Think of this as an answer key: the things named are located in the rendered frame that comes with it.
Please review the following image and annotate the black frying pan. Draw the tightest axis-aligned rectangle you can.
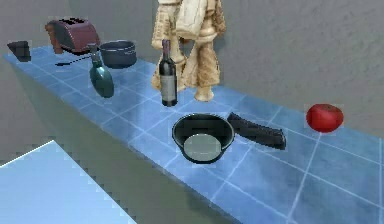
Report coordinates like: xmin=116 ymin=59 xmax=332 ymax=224
xmin=171 ymin=112 xmax=287 ymax=165

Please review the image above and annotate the dark wine bottle grey label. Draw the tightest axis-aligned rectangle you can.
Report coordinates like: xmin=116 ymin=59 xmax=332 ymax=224
xmin=158 ymin=38 xmax=179 ymax=108

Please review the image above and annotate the beige carved statue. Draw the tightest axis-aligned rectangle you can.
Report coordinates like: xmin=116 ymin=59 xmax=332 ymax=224
xmin=150 ymin=0 xmax=227 ymax=103

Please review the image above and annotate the dark grey cooking pot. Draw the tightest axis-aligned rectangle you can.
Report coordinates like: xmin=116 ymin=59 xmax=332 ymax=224
xmin=99 ymin=40 xmax=138 ymax=70

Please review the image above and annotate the green round glass bottle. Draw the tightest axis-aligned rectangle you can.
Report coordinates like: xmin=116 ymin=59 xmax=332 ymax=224
xmin=87 ymin=43 xmax=115 ymax=99

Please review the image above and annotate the black thin utensil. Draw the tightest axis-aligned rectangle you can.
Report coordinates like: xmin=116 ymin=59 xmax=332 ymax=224
xmin=54 ymin=55 xmax=92 ymax=67

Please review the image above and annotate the red tomato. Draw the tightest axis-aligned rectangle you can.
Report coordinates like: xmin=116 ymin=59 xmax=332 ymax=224
xmin=305 ymin=103 xmax=345 ymax=134

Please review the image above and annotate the dark red toaster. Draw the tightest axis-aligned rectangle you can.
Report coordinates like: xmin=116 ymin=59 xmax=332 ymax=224
xmin=45 ymin=17 xmax=101 ymax=55

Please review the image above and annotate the small black box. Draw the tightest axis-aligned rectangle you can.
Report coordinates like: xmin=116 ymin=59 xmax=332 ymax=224
xmin=6 ymin=40 xmax=32 ymax=63

